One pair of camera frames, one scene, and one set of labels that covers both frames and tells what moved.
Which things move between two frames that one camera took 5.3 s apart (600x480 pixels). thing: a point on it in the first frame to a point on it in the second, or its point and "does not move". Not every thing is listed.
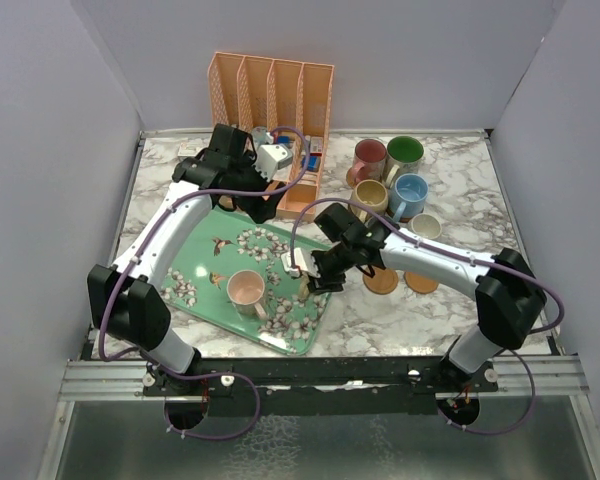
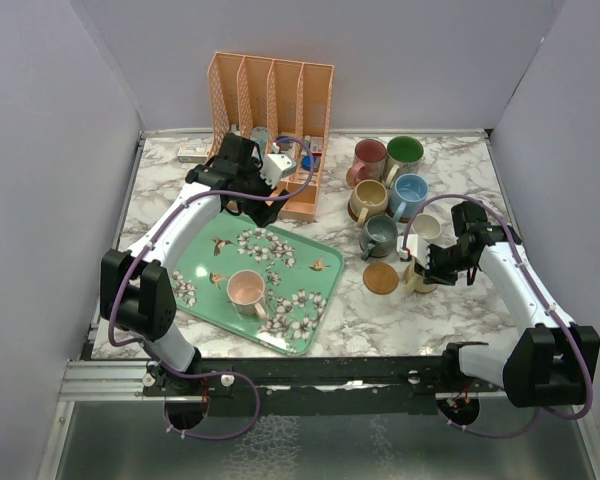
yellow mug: x=303 y=292 to x=414 y=280
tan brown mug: x=370 y=192 does not move
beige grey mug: x=425 y=225 does not move
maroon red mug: x=369 y=158 does not move
